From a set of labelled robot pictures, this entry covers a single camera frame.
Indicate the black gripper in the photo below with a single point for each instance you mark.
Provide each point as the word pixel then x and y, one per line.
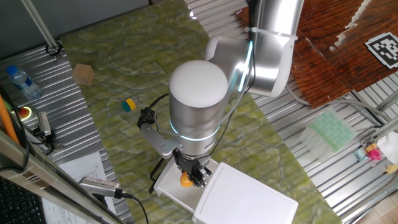
pixel 192 161

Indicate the yellow toy mango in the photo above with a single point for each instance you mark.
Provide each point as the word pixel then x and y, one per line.
pixel 186 180

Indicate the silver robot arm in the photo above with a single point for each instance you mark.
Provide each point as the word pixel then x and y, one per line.
pixel 199 102

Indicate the white drawer cabinet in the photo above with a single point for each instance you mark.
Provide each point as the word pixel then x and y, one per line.
pixel 245 199

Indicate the yellow teal toy brick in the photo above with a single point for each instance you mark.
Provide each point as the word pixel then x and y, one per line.
pixel 129 104

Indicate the printed paper sheet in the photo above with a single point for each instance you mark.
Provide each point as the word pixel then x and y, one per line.
pixel 81 168

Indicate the green marble pattern mat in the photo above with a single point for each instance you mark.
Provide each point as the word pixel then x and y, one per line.
pixel 124 46

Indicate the large wooden cube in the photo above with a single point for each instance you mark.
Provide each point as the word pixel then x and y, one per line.
pixel 83 74

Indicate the light blue block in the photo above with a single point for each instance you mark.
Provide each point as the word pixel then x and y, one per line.
pixel 360 154

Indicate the orange woven cloth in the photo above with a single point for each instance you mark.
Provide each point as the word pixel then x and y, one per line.
pixel 326 62

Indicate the black keyboard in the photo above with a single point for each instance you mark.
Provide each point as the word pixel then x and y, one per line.
pixel 18 205

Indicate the red emergency stop button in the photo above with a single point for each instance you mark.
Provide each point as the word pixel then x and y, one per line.
pixel 24 112

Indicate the small orange block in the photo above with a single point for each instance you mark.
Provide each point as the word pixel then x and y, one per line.
pixel 371 147

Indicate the pink toy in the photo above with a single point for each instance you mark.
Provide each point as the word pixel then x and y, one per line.
pixel 375 154

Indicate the clear plastic water bottle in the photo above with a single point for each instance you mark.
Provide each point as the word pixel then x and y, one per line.
pixel 25 84

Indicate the orange pole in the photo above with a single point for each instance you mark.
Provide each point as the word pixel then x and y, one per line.
pixel 7 124

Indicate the white tissue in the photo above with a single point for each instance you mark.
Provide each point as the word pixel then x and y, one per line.
pixel 390 146

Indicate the metal tripod pole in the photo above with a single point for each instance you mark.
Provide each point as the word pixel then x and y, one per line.
pixel 38 25

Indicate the black white marker tag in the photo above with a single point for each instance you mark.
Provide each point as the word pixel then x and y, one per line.
pixel 384 49

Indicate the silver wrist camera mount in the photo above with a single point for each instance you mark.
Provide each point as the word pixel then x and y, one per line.
pixel 158 141

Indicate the aluminium frame beam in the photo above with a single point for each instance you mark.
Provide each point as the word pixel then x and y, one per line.
pixel 46 180

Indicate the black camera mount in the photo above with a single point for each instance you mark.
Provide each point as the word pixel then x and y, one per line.
pixel 49 141

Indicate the small silver camera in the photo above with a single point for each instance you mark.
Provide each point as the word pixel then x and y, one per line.
pixel 43 123

